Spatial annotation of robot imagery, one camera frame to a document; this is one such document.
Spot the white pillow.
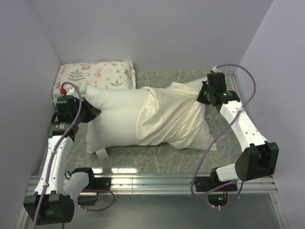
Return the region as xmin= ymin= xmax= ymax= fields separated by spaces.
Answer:
xmin=85 ymin=86 xmax=149 ymax=160

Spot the cream pillowcase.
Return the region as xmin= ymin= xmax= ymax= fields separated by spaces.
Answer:
xmin=136 ymin=79 xmax=213 ymax=150

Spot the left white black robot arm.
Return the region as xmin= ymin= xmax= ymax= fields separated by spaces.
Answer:
xmin=23 ymin=95 xmax=101 ymax=226

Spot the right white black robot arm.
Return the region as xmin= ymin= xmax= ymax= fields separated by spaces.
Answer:
xmin=197 ymin=72 xmax=279 ymax=191

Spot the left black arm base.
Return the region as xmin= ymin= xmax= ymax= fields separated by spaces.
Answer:
xmin=77 ymin=177 xmax=115 ymax=207

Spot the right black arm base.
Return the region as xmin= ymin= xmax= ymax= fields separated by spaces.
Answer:
xmin=190 ymin=176 xmax=241 ymax=209

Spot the animal print patterned pillow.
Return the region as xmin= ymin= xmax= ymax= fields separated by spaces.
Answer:
xmin=52 ymin=60 xmax=136 ymax=103

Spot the aluminium right side rail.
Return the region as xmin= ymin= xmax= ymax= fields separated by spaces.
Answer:
xmin=227 ymin=71 xmax=244 ymax=116

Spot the aluminium rail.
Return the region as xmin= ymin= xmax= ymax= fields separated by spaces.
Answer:
xmin=25 ymin=174 xmax=278 ymax=195
xmin=227 ymin=71 xmax=244 ymax=116

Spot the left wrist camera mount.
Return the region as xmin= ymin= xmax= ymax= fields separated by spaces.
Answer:
xmin=60 ymin=87 xmax=75 ymax=96

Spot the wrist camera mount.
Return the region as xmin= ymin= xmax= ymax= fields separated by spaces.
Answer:
xmin=211 ymin=66 xmax=220 ymax=73
xmin=60 ymin=87 xmax=75 ymax=96

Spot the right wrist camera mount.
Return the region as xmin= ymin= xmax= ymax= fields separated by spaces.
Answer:
xmin=211 ymin=66 xmax=220 ymax=73

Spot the aluminium front rail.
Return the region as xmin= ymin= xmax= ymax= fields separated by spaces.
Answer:
xmin=25 ymin=174 xmax=278 ymax=195

